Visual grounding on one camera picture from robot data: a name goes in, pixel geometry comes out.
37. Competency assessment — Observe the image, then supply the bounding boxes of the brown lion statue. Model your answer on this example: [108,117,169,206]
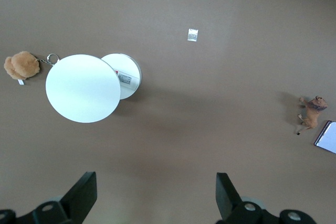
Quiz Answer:
[296,95,328,136]

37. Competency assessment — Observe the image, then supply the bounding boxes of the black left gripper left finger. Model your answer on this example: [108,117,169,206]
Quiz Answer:
[62,171,98,224]

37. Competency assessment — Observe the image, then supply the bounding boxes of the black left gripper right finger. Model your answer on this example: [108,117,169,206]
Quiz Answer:
[215,172,244,221]

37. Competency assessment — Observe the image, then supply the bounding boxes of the brown plush keychain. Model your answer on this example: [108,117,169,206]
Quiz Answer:
[3,50,60,87]

